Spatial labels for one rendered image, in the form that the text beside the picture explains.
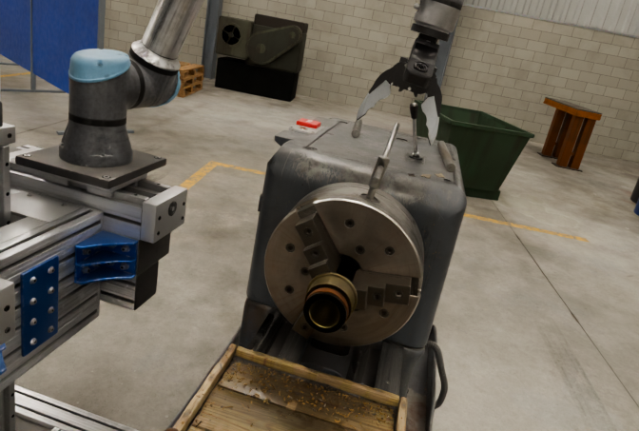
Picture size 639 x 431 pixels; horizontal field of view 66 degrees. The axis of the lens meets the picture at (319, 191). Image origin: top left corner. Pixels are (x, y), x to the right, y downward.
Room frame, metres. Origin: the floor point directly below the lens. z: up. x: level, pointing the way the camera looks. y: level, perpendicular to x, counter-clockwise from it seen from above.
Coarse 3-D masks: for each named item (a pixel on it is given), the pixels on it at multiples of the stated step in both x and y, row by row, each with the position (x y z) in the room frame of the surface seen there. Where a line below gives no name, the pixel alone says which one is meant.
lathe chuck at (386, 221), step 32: (320, 192) 0.94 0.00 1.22; (352, 192) 0.91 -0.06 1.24; (288, 224) 0.88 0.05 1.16; (352, 224) 0.86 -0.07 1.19; (384, 224) 0.85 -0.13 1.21; (288, 256) 0.88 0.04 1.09; (352, 256) 0.86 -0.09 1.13; (384, 256) 0.85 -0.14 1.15; (416, 256) 0.84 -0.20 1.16; (288, 288) 0.88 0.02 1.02; (288, 320) 0.87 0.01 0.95; (352, 320) 0.85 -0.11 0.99; (384, 320) 0.84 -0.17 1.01
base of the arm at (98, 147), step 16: (80, 128) 0.99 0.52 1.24; (96, 128) 0.99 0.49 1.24; (112, 128) 1.01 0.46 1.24; (64, 144) 0.99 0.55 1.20; (80, 144) 0.98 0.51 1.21; (96, 144) 0.99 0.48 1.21; (112, 144) 1.01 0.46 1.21; (128, 144) 1.05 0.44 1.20; (64, 160) 0.98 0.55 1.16; (80, 160) 0.97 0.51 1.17; (96, 160) 0.98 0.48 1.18; (112, 160) 1.00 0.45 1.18; (128, 160) 1.04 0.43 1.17
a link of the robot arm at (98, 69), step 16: (80, 64) 0.99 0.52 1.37; (96, 64) 0.99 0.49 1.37; (112, 64) 1.01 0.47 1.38; (128, 64) 1.06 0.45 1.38; (80, 80) 0.99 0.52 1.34; (96, 80) 0.99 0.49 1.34; (112, 80) 1.01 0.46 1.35; (128, 80) 1.05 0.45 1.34; (144, 80) 1.10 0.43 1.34; (80, 96) 0.99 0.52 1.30; (96, 96) 0.99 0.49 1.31; (112, 96) 1.01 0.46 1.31; (128, 96) 1.05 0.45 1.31; (80, 112) 0.99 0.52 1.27; (96, 112) 0.99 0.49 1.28; (112, 112) 1.01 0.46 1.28
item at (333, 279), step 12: (324, 276) 0.78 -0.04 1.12; (336, 276) 0.77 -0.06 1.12; (312, 288) 0.75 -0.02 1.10; (324, 288) 0.74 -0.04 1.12; (336, 288) 0.74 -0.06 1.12; (348, 288) 0.76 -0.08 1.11; (312, 300) 0.72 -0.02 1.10; (324, 300) 0.80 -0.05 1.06; (336, 300) 0.71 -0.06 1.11; (348, 300) 0.74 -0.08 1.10; (312, 312) 0.73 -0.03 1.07; (324, 312) 0.76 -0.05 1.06; (336, 312) 0.76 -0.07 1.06; (348, 312) 0.73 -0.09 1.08; (312, 324) 0.72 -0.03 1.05; (324, 324) 0.72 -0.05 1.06; (336, 324) 0.71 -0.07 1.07
